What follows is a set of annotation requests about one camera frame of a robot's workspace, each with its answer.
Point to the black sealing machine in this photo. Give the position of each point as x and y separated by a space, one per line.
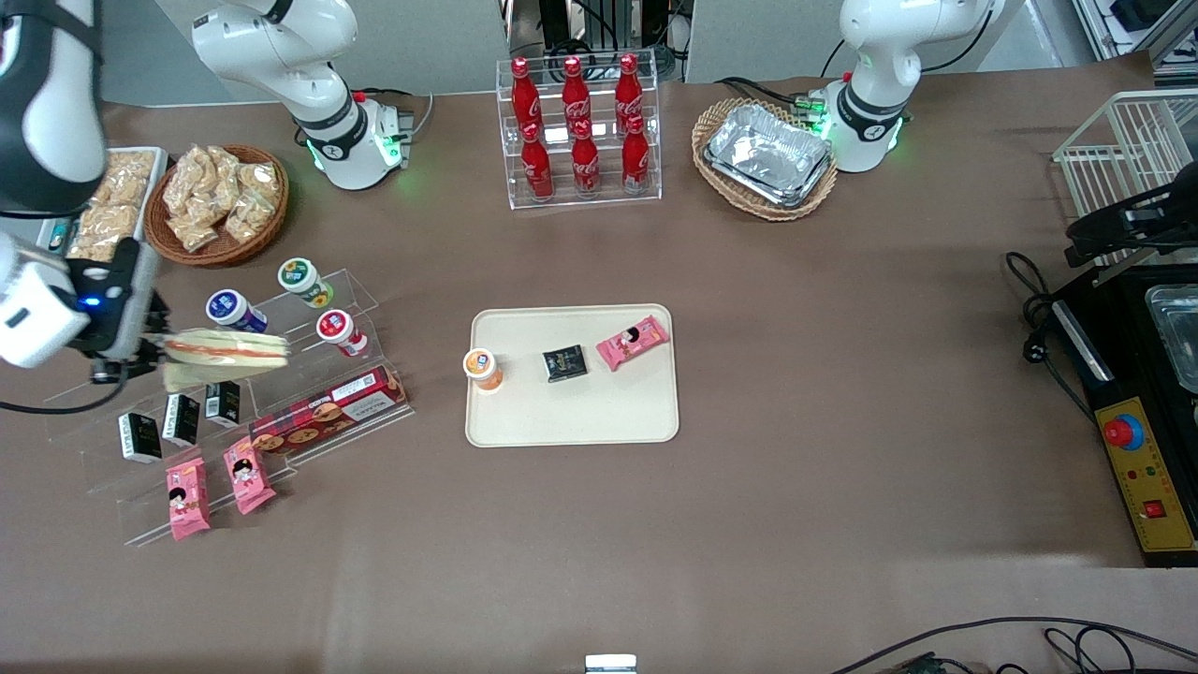
1114 346

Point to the light tan wicker basket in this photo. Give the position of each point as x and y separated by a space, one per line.
763 211

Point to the clear acrylic tiered stand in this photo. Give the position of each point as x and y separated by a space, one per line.
103 468

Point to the clear bag of tan snacks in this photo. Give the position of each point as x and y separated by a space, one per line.
251 217
187 173
198 225
248 178

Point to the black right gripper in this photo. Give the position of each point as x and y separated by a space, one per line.
114 314

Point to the black equipment rack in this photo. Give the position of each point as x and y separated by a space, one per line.
562 19

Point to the pink cartoon snack packet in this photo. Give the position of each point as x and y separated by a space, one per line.
632 343
248 477
187 501

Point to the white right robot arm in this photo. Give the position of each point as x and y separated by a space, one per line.
281 47

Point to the teal snack packet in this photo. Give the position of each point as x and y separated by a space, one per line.
58 237

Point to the white rectangular snack bin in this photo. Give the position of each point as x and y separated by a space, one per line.
160 173

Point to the cream rectangular tray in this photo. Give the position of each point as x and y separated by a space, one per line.
571 412

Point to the yellow control panel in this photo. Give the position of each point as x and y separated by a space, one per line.
1161 468

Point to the small black snack box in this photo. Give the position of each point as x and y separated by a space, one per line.
140 438
181 419
223 402

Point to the red emergency stop button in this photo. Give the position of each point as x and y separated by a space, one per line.
1121 432

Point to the red rocker switch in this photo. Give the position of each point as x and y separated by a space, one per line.
1153 510

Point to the clear acrylic bottle stand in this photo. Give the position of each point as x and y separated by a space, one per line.
510 197

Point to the red tartan shortbread box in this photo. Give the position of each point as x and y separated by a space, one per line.
328 412

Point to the red cola bottle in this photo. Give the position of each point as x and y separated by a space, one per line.
524 89
628 86
536 164
585 161
635 157
575 89

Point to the green gum bottle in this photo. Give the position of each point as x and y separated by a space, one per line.
299 276

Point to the tan crisp bar pack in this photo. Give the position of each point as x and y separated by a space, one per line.
124 194
94 248
110 223
131 167

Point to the small white device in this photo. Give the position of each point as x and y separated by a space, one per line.
610 665

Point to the orange gum bottle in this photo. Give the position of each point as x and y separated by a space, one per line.
481 365

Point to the silver foil container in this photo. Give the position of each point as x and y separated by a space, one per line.
767 150

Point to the plastic triangle sandwich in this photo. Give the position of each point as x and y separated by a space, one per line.
225 351

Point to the black snack packet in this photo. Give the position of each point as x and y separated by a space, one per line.
565 363

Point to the metal frame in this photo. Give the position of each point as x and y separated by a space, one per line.
1170 33

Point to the red gum bottle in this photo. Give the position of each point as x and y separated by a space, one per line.
335 328

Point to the dark brown wicker basket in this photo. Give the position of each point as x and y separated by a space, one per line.
220 255

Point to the blue gum bottle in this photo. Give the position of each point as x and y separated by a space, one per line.
229 307

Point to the metal machine pan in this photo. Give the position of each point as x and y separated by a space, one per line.
1179 328

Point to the black machine lever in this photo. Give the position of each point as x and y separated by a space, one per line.
1123 225

